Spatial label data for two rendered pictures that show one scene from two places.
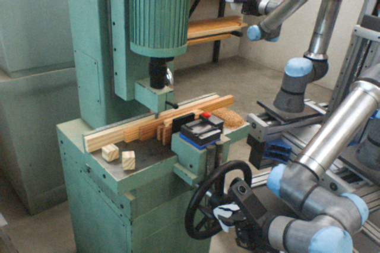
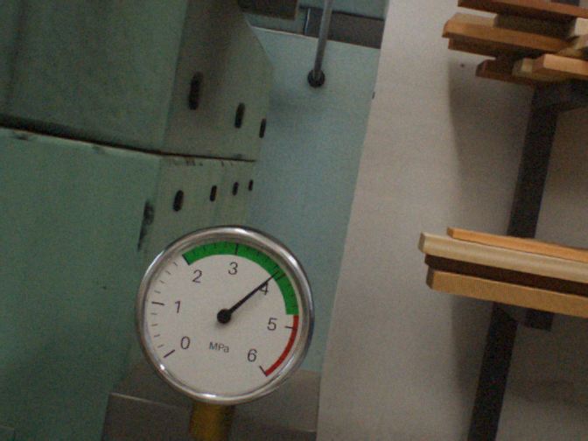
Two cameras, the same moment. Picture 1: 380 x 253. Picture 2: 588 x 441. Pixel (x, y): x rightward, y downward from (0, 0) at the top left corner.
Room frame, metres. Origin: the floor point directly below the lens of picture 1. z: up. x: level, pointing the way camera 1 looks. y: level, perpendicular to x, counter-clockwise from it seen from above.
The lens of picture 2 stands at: (0.75, -0.54, 0.72)
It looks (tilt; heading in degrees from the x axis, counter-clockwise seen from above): 3 degrees down; 44
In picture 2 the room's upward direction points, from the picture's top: 10 degrees clockwise
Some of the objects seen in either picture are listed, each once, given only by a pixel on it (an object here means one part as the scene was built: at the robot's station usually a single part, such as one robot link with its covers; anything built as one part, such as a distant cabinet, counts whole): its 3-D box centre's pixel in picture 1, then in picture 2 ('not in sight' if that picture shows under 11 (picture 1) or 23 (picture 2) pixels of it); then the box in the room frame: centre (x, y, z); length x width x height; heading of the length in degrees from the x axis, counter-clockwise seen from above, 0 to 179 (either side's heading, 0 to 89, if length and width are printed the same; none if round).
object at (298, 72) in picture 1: (297, 73); not in sight; (1.49, -0.53, 0.98); 0.13 x 0.12 x 0.14; 133
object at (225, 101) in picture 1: (184, 116); not in sight; (1.10, -0.01, 0.92); 0.54 x 0.02 x 0.04; 133
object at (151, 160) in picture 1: (182, 147); not in sight; (0.96, -0.01, 0.87); 0.61 x 0.30 x 0.06; 133
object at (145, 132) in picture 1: (168, 124); not in sight; (1.02, 0.05, 0.92); 0.25 x 0.02 x 0.05; 133
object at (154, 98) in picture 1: (154, 96); not in sight; (1.03, 0.10, 1.03); 0.14 x 0.07 x 0.09; 43
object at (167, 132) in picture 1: (188, 127); not in sight; (1.00, -0.03, 0.93); 0.22 x 0.01 x 0.06; 133
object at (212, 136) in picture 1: (203, 129); not in sight; (0.90, -0.07, 0.99); 0.13 x 0.11 x 0.06; 133
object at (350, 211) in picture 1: (334, 213); not in sight; (0.53, -0.35, 1.01); 0.11 x 0.11 x 0.08; 42
